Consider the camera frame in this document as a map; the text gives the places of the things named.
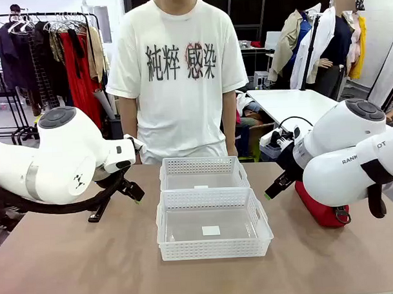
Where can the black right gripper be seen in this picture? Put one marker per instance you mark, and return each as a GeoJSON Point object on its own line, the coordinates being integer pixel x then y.
{"type": "Point", "coordinates": [290, 164]}

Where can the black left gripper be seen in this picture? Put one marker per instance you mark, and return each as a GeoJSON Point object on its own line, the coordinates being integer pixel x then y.
{"type": "Point", "coordinates": [123, 185]}

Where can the black stapler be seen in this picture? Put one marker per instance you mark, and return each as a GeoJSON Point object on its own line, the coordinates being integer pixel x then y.
{"type": "Point", "coordinates": [100, 210]}

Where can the red zipper pouch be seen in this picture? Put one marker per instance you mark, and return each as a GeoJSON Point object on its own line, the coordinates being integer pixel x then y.
{"type": "Point", "coordinates": [318, 210]}

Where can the person's left forearm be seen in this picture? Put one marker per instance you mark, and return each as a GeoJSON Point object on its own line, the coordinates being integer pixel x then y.
{"type": "Point", "coordinates": [229, 129]}

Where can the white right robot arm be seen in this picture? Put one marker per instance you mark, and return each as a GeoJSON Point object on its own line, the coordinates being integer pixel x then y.
{"type": "Point", "coordinates": [339, 168]}

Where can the person's right forearm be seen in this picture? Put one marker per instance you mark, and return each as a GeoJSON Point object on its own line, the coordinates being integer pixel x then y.
{"type": "Point", "coordinates": [128, 123]}

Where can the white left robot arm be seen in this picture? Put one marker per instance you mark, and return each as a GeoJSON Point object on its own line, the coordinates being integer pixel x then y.
{"type": "Point", "coordinates": [55, 158]}

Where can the person's right hand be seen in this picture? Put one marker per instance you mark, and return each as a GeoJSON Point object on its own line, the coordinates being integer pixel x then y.
{"type": "Point", "coordinates": [138, 159]}

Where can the person's left hand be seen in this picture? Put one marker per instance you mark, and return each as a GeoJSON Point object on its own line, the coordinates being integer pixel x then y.
{"type": "Point", "coordinates": [232, 151]}

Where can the clear storage box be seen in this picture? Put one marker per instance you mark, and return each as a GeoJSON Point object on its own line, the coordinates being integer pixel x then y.
{"type": "Point", "coordinates": [267, 152]}

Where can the green stool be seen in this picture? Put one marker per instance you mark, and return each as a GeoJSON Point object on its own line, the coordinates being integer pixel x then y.
{"type": "Point", "coordinates": [254, 148]}

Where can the brown cardboard box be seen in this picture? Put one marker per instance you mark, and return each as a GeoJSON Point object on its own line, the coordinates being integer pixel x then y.
{"type": "Point", "coordinates": [257, 132]}

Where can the grey storage bin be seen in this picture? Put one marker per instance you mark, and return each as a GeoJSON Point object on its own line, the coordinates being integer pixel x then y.
{"type": "Point", "coordinates": [115, 127]}

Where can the white perforated plastic basket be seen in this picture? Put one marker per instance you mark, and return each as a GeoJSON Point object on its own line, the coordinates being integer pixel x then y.
{"type": "Point", "coordinates": [203, 167]}
{"type": "Point", "coordinates": [216, 246]}

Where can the white background table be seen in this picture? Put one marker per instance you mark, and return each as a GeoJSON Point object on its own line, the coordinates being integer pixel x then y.
{"type": "Point", "coordinates": [285, 102]}

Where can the grey cardboard tube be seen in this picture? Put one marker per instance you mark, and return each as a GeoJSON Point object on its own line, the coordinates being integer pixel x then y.
{"type": "Point", "coordinates": [104, 105]}

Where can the person in white t-shirt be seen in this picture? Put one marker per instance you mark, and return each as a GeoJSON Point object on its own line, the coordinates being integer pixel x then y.
{"type": "Point", "coordinates": [179, 105]}

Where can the red hanging dress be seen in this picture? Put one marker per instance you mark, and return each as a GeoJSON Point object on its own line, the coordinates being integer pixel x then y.
{"type": "Point", "coordinates": [74, 77]}

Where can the black stand pole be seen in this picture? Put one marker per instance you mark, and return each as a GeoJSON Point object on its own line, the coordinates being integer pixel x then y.
{"type": "Point", "coordinates": [311, 52]}

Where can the mannequin with beige coat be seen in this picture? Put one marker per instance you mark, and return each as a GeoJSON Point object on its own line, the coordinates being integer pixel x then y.
{"type": "Point", "coordinates": [286, 44]}

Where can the beige hanging garment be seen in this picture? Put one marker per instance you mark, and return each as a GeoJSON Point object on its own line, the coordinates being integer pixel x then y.
{"type": "Point", "coordinates": [96, 53]}

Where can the white monitor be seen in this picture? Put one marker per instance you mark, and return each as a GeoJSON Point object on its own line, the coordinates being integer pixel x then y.
{"type": "Point", "coordinates": [273, 40]}

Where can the yellow hanging garment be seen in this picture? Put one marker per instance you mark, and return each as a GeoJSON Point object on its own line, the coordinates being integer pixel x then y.
{"type": "Point", "coordinates": [358, 60]}

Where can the black checked hanging garment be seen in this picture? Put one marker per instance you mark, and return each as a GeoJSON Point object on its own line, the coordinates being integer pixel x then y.
{"type": "Point", "coordinates": [45, 68]}

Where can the mannequin with white coat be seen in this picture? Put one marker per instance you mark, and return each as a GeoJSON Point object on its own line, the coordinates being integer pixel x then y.
{"type": "Point", "coordinates": [321, 36]}

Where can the white reflector panel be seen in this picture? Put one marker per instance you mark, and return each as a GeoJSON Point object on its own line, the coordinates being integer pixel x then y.
{"type": "Point", "coordinates": [387, 66]}

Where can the dark hanging jacket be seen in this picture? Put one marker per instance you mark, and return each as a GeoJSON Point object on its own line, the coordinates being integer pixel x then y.
{"type": "Point", "coordinates": [7, 57]}

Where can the black clothes rack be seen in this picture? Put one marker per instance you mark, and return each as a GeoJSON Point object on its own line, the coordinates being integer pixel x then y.
{"type": "Point", "coordinates": [66, 13]}

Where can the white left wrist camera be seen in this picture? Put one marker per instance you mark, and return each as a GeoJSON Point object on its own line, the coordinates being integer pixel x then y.
{"type": "Point", "coordinates": [135, 143]}

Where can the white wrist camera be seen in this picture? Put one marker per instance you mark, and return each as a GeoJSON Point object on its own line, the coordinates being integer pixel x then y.
{"type": "Point", "coordinates": [135, 143]}
{"type": "Point", "coordinates": [265, 139]}

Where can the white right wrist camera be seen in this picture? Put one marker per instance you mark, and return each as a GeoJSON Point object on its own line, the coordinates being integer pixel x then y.
{"type": "Point", "coordinates": [265, 139]}

